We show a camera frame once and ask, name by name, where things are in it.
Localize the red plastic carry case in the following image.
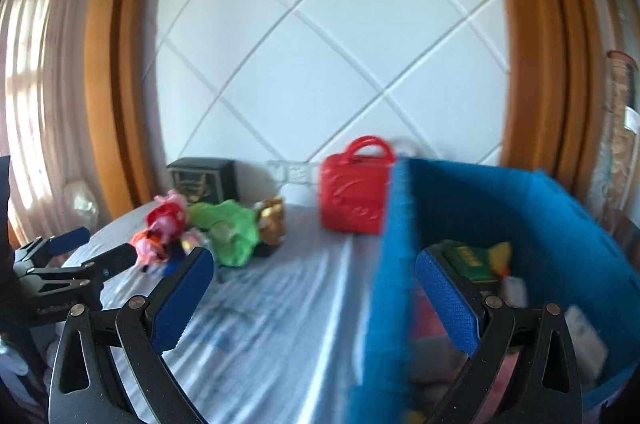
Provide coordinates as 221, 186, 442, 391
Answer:
319, 135, 397, 235

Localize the orange pink plush toy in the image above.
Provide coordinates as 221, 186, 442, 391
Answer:
131, 229, 168, 275

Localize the blue plastic crate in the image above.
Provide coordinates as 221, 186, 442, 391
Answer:
350, 158, 640, 424

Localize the clear plastic bag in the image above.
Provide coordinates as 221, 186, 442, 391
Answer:
62, 181, 100, 229

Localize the yellow toy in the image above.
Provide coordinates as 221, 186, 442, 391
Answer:
487, 241, 514, 279

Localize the white wall socket strip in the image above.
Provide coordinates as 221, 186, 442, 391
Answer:
267, 160, 326, 185

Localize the pink pig plush toy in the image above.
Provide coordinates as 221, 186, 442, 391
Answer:
145, 190, 190, 237

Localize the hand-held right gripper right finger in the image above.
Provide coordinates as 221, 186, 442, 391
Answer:
415, 246, 583, 424

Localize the light curtain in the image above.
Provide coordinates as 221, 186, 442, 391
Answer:
0, 0, 101, 245

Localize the green plush toy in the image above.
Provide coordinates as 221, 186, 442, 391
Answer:
187, 200, 261, 268

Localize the dark square box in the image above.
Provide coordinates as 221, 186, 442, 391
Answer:
166, 157, 237, 205

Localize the wooden wall frame post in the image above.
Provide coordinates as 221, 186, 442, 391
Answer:
480, 0, 608, 215
85, 0, 171, 215

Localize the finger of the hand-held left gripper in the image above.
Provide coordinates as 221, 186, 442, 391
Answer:
14, 226, 92, 267
27, 243, 138, 291

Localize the brown teddy bear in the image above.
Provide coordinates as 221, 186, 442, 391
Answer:
252, 196, 287, 255

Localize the long green cardboard box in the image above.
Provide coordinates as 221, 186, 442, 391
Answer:
432, 240, 501, 285

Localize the striped cloth covered desktop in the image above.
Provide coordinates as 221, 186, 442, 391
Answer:
47, 199, 396, 424

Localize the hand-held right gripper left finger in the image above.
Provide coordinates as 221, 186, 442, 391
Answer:
47, 246, 216, 424

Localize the plastic wrapped furniture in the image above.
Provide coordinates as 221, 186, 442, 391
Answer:
590, 0, 640, 245

